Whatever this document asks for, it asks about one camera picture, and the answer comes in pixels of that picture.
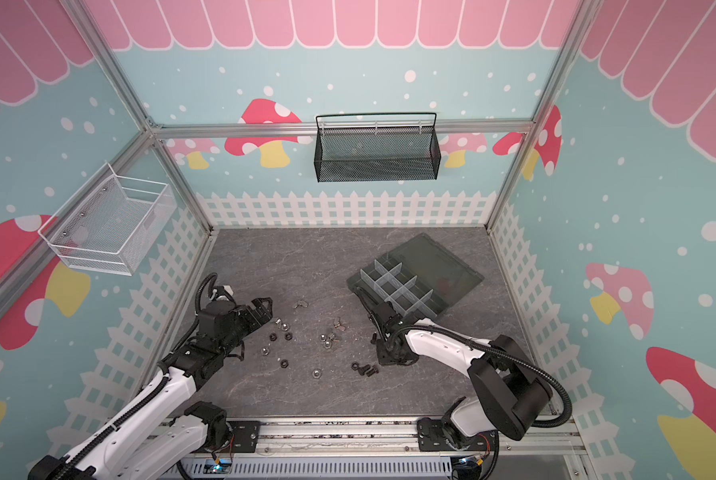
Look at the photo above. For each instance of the white wire mesh basket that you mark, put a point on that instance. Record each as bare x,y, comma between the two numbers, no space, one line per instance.
110,225

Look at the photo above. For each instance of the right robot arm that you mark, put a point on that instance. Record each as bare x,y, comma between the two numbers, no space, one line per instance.
512,394

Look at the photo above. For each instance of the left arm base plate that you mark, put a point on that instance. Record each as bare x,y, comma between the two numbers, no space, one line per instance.
238,436

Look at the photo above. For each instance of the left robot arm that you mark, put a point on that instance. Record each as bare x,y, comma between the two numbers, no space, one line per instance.
127,446

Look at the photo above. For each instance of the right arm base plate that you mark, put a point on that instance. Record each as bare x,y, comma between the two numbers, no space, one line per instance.
435,435

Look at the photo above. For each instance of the clear compartment organizer box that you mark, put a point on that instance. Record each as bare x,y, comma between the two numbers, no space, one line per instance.
420,278

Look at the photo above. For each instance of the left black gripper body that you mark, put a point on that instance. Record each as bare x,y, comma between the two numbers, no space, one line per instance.
245,324

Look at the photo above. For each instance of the aluminium mounting rail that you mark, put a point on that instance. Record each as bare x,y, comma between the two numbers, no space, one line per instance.
321,436

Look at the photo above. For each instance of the black wire mesh basket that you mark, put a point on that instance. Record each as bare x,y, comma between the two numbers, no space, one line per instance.
377,147

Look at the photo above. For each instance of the grey slotted cable duct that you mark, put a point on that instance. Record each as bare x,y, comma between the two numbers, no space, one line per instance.
321,468

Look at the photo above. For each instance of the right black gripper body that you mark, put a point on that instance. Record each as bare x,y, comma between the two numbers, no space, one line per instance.
379,318

